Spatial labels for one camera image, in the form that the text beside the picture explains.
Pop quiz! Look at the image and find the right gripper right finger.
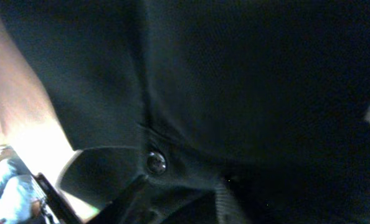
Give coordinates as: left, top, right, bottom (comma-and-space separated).
215, 183, 250, 224

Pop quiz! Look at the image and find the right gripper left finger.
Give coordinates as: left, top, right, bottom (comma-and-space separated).
87, 175, 148, 224

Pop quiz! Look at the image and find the black t-shirt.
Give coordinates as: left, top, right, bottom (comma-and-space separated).
0, 0, 370, 223

